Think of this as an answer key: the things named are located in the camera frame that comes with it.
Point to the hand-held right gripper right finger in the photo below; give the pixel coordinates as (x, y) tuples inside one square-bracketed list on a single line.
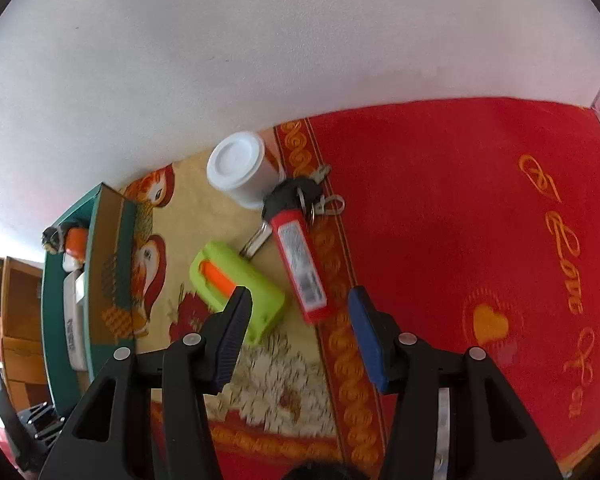
[(367, 340)]

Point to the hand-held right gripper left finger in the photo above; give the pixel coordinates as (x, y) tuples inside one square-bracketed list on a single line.
[(232, 340)]

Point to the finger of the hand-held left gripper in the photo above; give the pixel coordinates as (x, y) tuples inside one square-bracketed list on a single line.
[(42, 422)]

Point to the green utility knife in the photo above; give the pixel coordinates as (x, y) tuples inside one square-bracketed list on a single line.
[(250, 280)]

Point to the long white case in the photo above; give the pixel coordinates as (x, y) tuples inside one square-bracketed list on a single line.
[(74, 330)]

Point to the red tool with white label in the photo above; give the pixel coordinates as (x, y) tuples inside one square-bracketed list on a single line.
[(300, 265)]

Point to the teal cardboard box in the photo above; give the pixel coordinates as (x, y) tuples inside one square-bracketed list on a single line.
[(55, 320)]

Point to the black key bunch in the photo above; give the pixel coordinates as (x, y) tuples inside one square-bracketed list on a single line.
[(280, 197)]

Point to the white charger plug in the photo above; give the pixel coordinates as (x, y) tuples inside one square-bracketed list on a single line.
[(71, 262)]

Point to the white plastic cup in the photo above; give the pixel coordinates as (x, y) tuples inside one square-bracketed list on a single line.
[(240, 170)]

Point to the orange case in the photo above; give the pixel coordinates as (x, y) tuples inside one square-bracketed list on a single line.
[(76, 242)]

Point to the grey black toy figure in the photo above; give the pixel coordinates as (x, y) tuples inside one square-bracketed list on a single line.
[(52, 238)]

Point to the wooden shelf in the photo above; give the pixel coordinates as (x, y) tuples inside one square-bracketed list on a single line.
[(22, 320)]

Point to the red printed blanket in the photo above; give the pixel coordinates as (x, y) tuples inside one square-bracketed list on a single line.
[(430, 210)]

